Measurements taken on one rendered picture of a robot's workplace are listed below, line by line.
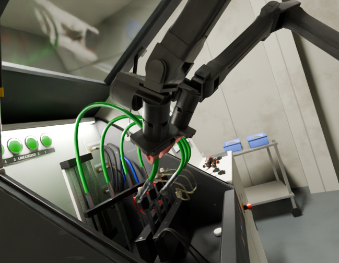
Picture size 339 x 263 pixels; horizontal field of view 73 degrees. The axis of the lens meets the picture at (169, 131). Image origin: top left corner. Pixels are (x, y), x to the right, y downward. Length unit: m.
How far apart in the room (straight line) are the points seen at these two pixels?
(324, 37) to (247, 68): 2.46
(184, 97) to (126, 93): 0.20
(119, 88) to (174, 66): 0.13
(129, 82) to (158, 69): 0.09
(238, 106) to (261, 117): 0.33
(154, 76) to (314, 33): 0.62
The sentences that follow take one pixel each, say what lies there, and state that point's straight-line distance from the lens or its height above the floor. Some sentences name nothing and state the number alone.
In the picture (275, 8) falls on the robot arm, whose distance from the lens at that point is 0.91.
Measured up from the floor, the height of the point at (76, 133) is 1.37.
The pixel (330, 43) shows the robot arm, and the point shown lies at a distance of 0.88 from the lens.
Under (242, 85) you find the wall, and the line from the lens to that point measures 3.30.
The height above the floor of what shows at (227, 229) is 0.95.
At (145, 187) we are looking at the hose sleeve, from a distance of 0.63.
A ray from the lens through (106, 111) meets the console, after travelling 1.19.
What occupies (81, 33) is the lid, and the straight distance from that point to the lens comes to 0.81.
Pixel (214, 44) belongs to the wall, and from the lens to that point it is 3.43.
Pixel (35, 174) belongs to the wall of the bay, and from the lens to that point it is 0.85.
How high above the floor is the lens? 1.29
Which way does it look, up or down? 1 degrees down
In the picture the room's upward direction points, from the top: 18 degrees counter-clockwise
